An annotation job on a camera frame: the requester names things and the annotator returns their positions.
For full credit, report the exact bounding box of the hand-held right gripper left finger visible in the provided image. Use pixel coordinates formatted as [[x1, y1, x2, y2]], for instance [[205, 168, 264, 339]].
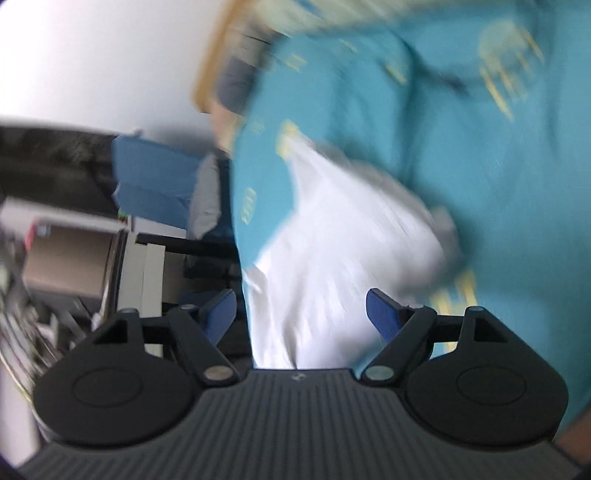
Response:
[[91, 289, 241, 387]]

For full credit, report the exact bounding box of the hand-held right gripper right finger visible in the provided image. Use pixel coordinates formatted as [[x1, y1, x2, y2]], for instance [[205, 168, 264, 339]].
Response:
[[359, 287, 514, 387]]

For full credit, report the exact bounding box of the white garment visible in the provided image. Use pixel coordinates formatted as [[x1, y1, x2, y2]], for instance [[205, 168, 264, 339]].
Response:
[[240, 138, 462, 370]]

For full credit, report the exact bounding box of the black rack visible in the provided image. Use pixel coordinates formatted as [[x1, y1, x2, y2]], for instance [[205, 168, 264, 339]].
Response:
[[136, 233, 242, 282]]

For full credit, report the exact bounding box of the white box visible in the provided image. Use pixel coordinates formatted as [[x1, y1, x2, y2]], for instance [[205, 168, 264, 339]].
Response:
[[117, 231, 167, 361]]

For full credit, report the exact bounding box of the grey cushion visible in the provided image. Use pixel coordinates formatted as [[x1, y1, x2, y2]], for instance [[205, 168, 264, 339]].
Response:
[[187, 152, 223, 241]]

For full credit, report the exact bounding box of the blue chair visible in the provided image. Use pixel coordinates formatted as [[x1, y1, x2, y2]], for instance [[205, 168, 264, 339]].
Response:
[[111, 134, 218, 232]]

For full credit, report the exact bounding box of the cardboard box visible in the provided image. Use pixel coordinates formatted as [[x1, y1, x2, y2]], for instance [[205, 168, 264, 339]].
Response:
[[21, 222, 122, 303]]

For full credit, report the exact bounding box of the teal printed blanket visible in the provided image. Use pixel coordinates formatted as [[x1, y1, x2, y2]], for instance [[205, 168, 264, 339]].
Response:
[[228, 0, 591, 370]]

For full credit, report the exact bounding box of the dark screen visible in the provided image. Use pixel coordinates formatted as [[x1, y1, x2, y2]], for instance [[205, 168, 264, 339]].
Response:
[[0, 119, 136, 219]]

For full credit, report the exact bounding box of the grey cloth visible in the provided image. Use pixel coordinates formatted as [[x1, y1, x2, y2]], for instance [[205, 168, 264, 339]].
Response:
[[216, 44, 278, 116]]

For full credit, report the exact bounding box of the wooden bed frame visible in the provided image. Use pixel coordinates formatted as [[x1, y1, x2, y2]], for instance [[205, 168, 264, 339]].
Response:
[[191, 0, 259, 155]]

